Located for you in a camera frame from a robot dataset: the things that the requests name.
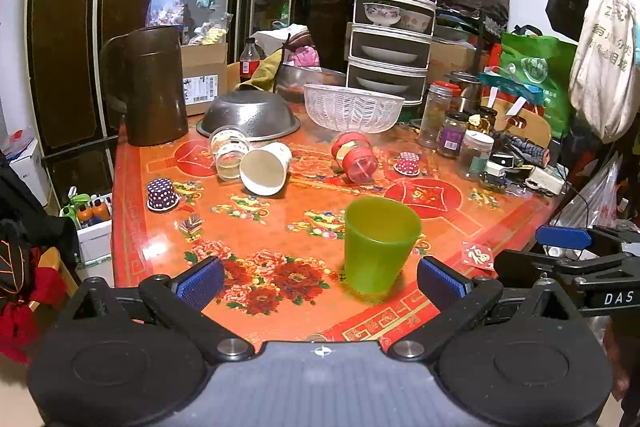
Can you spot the black jacket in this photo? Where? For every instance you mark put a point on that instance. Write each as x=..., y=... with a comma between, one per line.
x=25, y=227

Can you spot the dark wooden wardrobe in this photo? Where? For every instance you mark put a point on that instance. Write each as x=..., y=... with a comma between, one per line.
x=75, y=32

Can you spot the white tote bag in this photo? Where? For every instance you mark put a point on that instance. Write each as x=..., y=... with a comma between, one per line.
x=605, y=67

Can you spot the white cardboard box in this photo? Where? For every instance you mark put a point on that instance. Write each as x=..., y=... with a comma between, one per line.
x=25, y=164

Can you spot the olive green cloth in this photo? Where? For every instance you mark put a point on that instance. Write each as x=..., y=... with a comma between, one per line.
x=267, y=72

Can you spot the white plastic basket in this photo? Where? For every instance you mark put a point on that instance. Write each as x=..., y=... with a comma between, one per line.
x=352, y=108

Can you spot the white ceramic bowl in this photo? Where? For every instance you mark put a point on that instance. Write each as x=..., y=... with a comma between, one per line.
x=415, y=21

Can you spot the green shopping bag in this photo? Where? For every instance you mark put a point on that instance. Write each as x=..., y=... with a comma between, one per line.
x=537, y=72

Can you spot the white power adapter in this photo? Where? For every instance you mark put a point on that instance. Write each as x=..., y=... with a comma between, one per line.
x=545, y=180

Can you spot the red floral tablecloth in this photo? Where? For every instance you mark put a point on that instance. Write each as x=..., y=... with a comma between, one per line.
x=280, y=227

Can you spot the purple dotted cupcake cup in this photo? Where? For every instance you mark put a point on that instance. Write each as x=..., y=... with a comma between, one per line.
x=161, y=196

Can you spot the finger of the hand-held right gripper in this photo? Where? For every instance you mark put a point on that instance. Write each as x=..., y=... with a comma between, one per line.
x=562, y=237
x=520, y=263

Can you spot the clear glass jar lying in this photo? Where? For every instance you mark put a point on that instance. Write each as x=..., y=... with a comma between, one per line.
x=227, y=153

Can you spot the red cloth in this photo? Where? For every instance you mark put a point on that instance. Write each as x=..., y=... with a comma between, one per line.
x=20, y=312

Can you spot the glass jar white lid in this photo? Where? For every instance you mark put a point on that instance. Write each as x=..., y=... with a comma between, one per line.
x=475, y=155

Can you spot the red plastic cup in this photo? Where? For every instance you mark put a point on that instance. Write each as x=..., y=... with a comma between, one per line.
x=354, y=157

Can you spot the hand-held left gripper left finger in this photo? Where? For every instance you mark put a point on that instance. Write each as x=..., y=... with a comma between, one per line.
x=200, y=283

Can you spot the steel colander bowl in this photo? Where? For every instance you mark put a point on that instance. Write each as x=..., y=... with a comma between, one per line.
x=248, y=116

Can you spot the green plastic cup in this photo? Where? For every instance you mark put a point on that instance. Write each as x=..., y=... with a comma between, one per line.
x=380, y=257

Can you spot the floral ceramic bowl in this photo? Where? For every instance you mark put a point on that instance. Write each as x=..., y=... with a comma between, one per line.
x=382, y=13

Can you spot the brown plastic pitcher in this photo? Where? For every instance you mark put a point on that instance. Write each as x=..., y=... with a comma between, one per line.
x=150, y=87

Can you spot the tall glass jar red lid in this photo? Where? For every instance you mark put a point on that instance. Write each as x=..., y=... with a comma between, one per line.
x=436, y=114

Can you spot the glass jar purple label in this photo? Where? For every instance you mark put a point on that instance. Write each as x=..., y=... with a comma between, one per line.
x=452, y=136

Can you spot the white plastic bag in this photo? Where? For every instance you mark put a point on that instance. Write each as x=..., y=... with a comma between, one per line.
x=595, y=202

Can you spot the white plate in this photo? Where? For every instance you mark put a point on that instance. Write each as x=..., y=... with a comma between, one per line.
x=389, y=53
x=382, y=83

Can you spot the red paper envelope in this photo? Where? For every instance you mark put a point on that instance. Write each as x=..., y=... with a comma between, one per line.
x=476, y=255

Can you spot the red dotted cupcake cup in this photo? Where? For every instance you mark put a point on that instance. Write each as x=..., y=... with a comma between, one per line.
x=407, y=163

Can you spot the steel basin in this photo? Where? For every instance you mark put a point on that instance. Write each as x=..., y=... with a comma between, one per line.
x=307, y=82

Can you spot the dark lidded jar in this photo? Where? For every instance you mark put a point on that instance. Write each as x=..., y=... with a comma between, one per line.
x=467, y=88

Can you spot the tiered dish cabinet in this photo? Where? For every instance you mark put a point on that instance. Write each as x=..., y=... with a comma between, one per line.
x=395, y=7

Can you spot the white paper cup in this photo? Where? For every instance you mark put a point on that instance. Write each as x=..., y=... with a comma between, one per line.
x=264, y=168

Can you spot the white crate of bottles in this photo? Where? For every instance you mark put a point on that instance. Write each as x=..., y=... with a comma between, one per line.
x=92, y=229

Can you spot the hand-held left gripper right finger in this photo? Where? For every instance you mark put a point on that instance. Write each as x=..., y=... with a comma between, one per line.
x=442, y=283

